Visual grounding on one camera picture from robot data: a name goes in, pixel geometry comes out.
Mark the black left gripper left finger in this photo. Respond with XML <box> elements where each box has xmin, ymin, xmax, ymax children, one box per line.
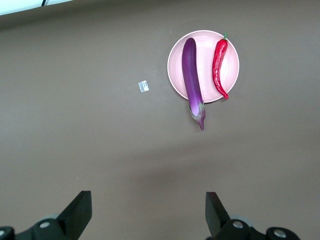
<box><xmin>0</xmin><ymin>190</ymin><xmax>93</xmax><ymax>240</ymax></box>

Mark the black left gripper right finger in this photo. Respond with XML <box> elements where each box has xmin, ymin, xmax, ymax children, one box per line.
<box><xmin>205</xmin><ymin>191</ymin><xmax>301</xmax><ymax>240</ymax></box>

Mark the long purple eggplant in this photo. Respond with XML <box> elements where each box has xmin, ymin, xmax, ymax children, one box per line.
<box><xmin>181</xmin><ymin>37</ymin><xmax>207</xmax><ymax>131</ymax></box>

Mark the red chili pepper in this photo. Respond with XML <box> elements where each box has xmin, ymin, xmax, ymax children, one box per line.
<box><xmin>211</xmin><ymin>31</ymin><xmax>230</xmax><ymax>101</ymax></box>

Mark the brown table cover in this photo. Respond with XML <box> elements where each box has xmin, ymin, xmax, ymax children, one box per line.
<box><xmin>0</xmin><ymin>0</ymin><xmax>320</xmax><ymax>240</ymax></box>

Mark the pink round plate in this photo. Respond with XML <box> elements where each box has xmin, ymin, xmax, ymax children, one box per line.
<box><xmin>166</xmin><ymin>29</ymin><xmax>241</xmax><ymax>104</ymax></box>

